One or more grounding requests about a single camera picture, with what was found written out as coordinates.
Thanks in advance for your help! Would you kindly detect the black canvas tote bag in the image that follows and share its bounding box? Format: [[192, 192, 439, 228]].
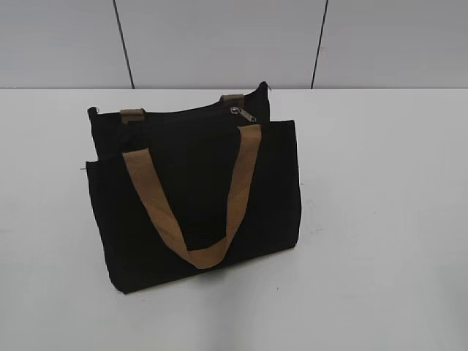
[[86, 83, 301, 294]]

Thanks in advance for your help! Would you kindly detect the silver zipper pull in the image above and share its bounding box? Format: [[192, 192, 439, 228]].
[[229, 106, 259, 127]]

